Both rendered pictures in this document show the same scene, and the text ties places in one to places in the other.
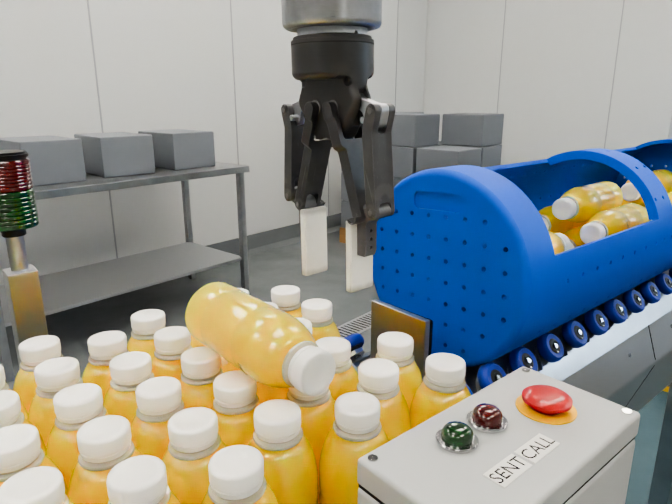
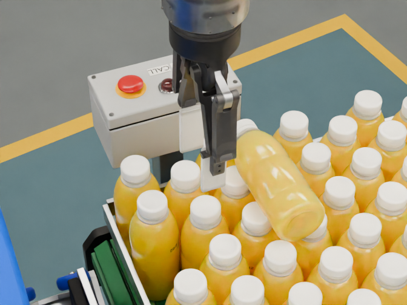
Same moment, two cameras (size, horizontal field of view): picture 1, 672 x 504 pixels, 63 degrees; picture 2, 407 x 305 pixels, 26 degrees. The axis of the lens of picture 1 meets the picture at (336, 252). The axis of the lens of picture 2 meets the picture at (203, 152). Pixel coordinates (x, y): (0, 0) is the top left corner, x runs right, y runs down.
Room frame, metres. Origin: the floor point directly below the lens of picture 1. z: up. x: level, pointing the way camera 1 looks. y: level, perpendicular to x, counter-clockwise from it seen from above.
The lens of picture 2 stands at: (1.22, 0.23, 1.93)
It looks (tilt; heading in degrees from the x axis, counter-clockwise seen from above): 46 degrees down; 199
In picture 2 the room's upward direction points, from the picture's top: straight up
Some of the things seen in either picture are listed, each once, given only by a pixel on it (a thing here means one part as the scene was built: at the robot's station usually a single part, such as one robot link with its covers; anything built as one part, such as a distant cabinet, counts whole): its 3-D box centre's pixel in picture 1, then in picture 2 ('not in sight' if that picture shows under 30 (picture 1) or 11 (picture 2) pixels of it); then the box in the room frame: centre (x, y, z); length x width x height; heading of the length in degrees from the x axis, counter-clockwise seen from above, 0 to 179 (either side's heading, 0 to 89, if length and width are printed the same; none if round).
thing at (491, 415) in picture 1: (487, 415); (168, 84); (0.35, -0.11, 1.11); 0.02 x 0.02 x 0.01
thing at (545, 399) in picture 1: (546, 401); (130, 85); (0.37, -0.16, 1.11); 0.04 x 0.04 x 0.01
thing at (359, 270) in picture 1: (359, 254); (191, 128); (0.50, -0.02, 1.18); 0.03 x 0.01 x 0.07; 131
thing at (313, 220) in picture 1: (314, 240); (213, 167); (0.55, 0.02, 1.18); 0.03 x 0.01 x 0.07; 131
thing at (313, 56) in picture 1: (333, 88); (204, 47); (0.52, 0.00, 1.34); 0.08 x 0.07 x 0.09; 41
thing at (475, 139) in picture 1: (418, 181); not in sight; (4.92, -0.75, 0.59); 1.20 x 0.80 x 1.19; 50
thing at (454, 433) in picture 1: (457, 433); not in sight; (0.32, -0.08, 1.11); 0.02 x 0.02 x 0.01
